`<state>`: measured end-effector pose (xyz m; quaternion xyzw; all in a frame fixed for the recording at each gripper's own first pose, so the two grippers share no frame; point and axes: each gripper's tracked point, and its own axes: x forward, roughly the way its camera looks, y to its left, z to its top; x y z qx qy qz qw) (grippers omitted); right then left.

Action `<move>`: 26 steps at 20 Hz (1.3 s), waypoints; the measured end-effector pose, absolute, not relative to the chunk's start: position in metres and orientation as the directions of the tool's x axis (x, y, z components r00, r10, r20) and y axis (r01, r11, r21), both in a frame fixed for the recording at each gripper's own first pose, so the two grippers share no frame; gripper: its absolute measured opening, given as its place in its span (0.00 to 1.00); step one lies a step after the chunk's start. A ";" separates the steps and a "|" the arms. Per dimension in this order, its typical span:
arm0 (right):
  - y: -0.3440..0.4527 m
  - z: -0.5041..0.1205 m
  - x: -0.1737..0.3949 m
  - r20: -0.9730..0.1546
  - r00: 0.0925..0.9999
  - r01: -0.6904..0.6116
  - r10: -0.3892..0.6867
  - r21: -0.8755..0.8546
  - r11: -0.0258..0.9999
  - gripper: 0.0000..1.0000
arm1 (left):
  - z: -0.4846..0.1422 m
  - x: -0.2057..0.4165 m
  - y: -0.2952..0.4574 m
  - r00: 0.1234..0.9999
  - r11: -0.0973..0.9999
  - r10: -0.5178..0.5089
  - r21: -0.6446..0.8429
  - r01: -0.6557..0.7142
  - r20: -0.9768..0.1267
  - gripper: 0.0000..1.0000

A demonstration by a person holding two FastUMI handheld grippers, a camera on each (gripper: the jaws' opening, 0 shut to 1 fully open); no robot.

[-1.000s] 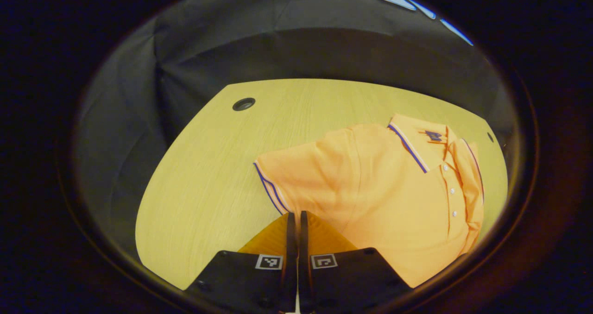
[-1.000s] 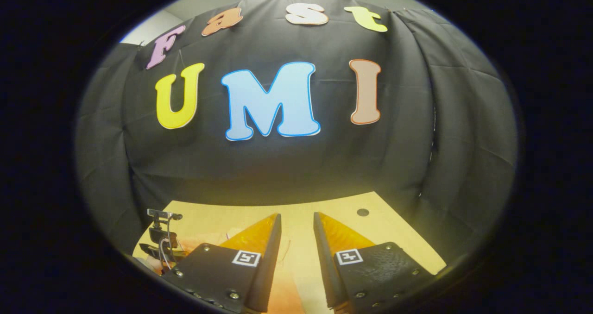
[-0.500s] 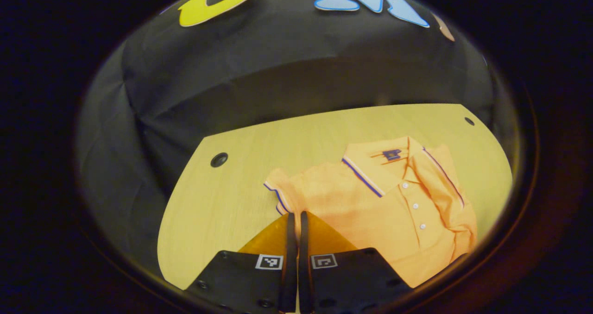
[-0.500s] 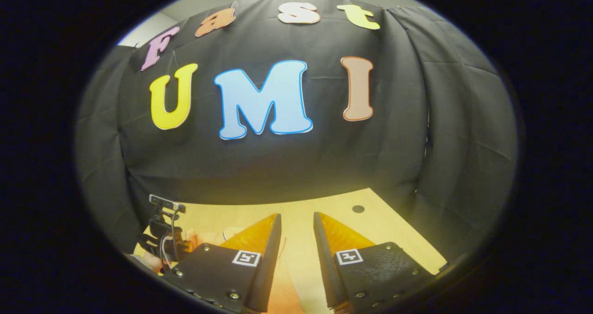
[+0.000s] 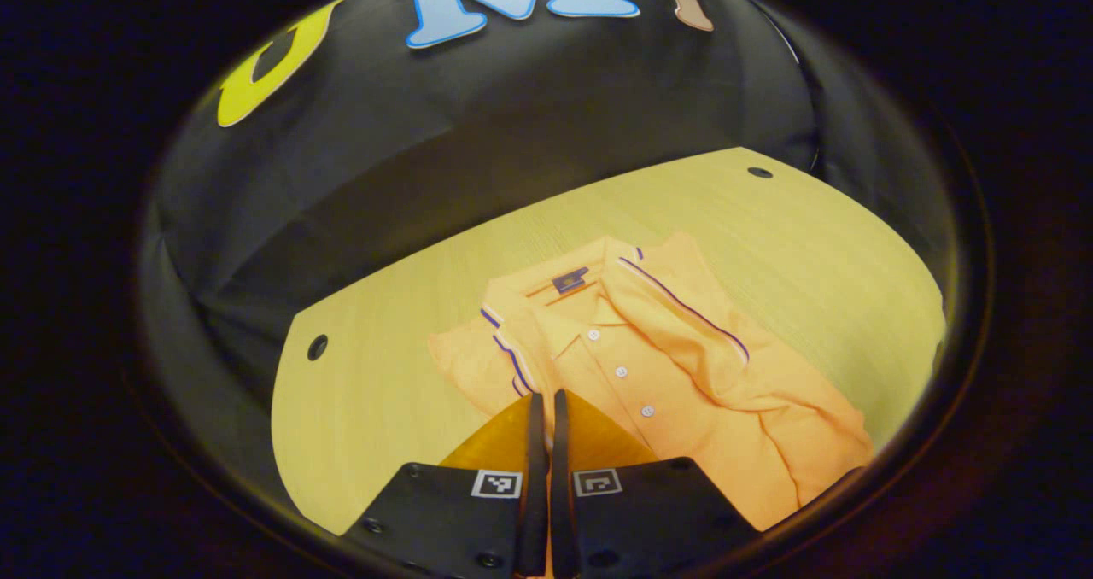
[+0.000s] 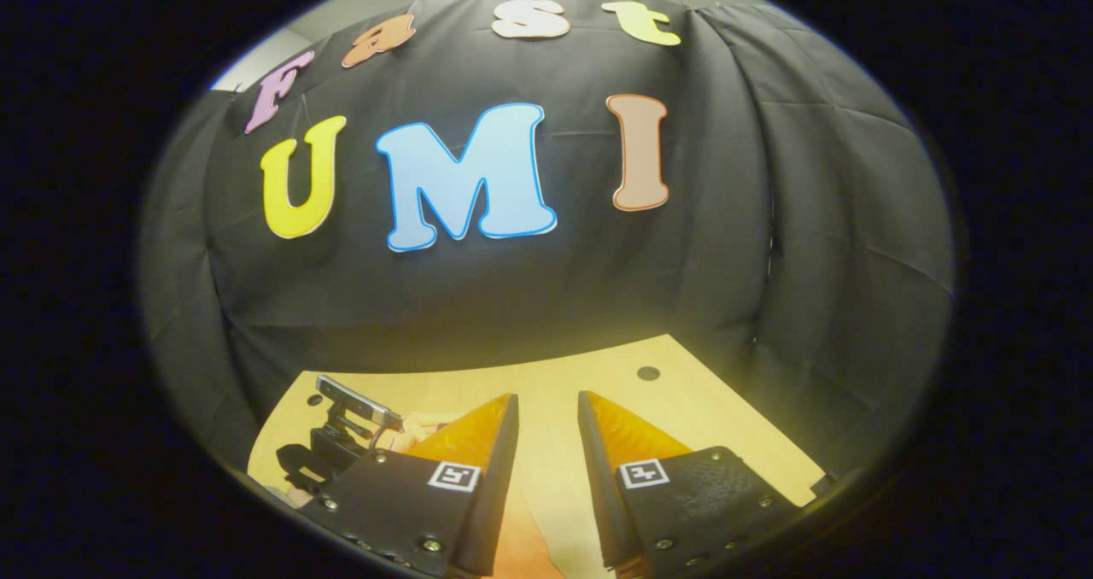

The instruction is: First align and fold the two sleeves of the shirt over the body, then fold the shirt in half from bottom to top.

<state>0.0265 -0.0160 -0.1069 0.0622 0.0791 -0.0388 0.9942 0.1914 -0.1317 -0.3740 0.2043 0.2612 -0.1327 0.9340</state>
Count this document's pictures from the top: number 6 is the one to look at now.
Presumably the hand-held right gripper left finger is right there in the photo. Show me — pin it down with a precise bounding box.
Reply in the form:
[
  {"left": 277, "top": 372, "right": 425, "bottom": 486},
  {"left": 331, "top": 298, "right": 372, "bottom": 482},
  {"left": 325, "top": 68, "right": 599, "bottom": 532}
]
[{"left": 312, "top": 391, "right": 521, "bottom": 579}]

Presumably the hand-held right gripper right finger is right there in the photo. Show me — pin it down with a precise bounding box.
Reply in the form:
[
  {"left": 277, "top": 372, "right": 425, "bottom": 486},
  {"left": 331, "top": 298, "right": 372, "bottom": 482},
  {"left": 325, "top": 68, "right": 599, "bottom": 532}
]
[{"left": 577, "top": 389, "right": 808, "bottom": 579}]

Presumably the orange T-shirt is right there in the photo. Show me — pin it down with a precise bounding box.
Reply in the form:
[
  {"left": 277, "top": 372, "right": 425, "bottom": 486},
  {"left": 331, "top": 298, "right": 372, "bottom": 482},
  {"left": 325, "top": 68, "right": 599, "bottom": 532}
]
[{"left": 282, "top": 415, "right": 616, "bottom": 579}]

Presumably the black backdrop cloth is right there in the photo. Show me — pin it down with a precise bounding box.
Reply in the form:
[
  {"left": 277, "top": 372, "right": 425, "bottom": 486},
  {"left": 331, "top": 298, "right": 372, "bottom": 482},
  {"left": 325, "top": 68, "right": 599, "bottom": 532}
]
[{"left": 137, "top": 0, "right": 956, "bottom": 512}]

